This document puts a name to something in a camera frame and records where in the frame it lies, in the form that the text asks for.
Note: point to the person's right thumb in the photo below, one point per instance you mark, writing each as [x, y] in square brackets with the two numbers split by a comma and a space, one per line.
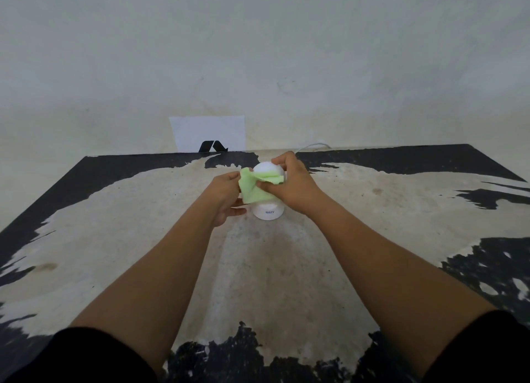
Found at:
[269, 183]

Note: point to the person's right forearm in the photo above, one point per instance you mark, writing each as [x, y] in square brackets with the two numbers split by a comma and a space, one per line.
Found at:
[393, 279]

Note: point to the person's black right sleeve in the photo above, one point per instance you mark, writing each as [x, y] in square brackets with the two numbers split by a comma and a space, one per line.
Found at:
[482, 349]

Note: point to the person's black sleeve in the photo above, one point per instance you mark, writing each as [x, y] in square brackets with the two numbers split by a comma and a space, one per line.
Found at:
[78, 360]
[482, 349]

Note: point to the person's left hand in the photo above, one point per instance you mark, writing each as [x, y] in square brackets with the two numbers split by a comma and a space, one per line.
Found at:
[221, 192]

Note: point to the white dome security camera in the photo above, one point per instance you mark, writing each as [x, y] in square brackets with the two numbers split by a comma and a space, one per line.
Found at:
[268, 211]

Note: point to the person's right hand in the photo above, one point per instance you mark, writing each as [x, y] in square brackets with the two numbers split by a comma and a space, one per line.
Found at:
[296, 190]

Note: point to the person's black left sleeve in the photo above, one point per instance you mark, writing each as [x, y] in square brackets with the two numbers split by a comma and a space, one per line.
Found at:
[78, 360]

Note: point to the white paper sheet black logo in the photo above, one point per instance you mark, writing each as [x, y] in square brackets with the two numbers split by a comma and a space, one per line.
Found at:
[194, 132]

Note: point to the person's left fingers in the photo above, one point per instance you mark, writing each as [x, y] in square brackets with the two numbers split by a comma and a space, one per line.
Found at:
[234, 209]

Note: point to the light green cleaning cloth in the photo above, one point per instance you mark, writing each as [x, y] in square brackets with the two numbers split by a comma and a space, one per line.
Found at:
[250, 190]

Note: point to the person's left forearm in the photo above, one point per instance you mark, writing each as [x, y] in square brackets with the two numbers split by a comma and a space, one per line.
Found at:
[165, 279]

